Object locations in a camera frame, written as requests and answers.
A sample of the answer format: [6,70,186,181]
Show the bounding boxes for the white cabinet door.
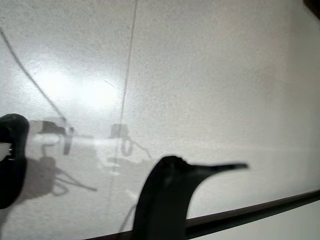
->
[197,199,320,240]

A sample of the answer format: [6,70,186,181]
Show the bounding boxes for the thin left wrist cable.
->
[119,203,139,233]

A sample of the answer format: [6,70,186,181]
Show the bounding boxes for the black robot foot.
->
[0,113,30,210]

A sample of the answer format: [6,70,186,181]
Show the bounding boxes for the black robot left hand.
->
[131,155,249,240]

